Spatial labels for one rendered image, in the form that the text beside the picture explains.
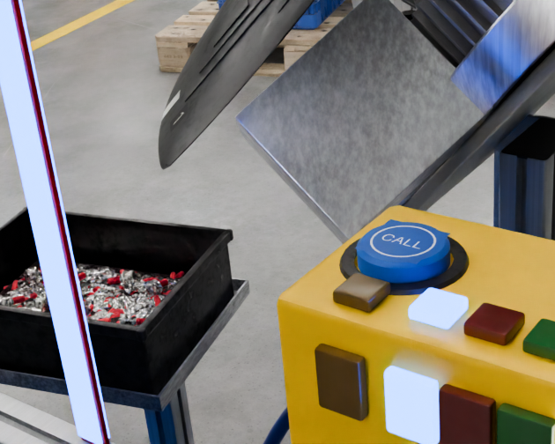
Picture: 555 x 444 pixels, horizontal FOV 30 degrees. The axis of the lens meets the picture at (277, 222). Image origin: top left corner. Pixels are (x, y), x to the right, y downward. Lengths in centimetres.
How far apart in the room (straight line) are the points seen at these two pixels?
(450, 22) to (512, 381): 46
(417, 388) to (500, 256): 8
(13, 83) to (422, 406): 30
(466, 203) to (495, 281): 245
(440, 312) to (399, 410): 4
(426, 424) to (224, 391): 180
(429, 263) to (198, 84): 57
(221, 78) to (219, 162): 230
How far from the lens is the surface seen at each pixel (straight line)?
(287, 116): 80
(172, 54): 407
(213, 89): 95
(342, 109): 80
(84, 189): 319
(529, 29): 76
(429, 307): 41
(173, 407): 93
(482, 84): 79
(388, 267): 44
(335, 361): 43
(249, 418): 213
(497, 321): 41
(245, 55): 93
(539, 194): 95
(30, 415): 76
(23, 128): 61
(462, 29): 81
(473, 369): 40
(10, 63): 59
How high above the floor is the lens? 130
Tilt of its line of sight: 27 degrees down
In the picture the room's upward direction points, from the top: 6 degrees counter-clockwise
